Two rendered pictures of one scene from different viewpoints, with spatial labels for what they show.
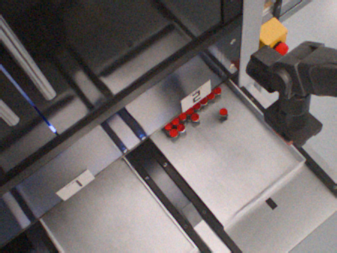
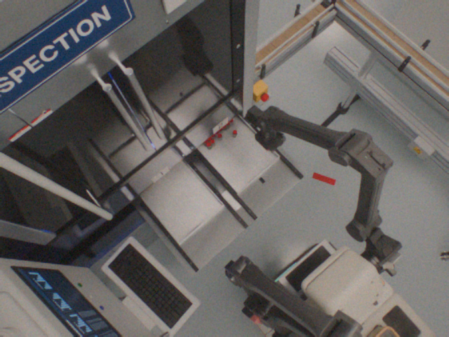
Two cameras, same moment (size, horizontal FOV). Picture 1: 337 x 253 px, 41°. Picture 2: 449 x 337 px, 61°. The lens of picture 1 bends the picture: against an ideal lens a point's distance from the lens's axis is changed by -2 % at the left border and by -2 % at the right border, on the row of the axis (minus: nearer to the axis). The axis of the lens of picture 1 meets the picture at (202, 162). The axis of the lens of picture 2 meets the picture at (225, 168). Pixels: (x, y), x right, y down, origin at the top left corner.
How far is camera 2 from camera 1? 0.63 m
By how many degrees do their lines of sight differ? 3
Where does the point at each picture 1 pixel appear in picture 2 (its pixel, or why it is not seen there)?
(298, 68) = (267, 120)
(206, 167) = (226, 162)
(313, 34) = (292, 68)
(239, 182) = (244, 169)
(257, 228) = (254, 193)
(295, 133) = (270, 146)
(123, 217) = (184, 190)
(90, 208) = (165, 186)
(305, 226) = (280, 191)
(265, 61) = (254, 114)
